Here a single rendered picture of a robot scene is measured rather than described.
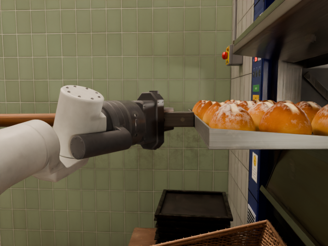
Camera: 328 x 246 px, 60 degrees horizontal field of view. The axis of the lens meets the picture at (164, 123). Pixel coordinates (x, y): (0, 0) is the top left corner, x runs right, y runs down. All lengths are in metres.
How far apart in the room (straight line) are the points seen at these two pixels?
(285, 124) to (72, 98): 0.29
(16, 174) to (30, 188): 1.89
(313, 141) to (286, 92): 0.62
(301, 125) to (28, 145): 0.34
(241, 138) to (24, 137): 0.26
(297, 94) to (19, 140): 0.86
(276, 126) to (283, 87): 0.60
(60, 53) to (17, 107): 0.47
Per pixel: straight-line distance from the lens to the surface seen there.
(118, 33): 1.94
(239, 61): 1.54
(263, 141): 0.38
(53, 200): 2.19
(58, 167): 0.41
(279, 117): 0.42
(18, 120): 0.72
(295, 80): 1.03
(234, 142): 0.37
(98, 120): 0.45
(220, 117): 0.40
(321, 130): 0.46
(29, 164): 0.36
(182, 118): 0.62
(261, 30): 0.65
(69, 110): 0.43
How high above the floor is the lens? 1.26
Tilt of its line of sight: 6 degrees down
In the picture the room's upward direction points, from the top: straight up
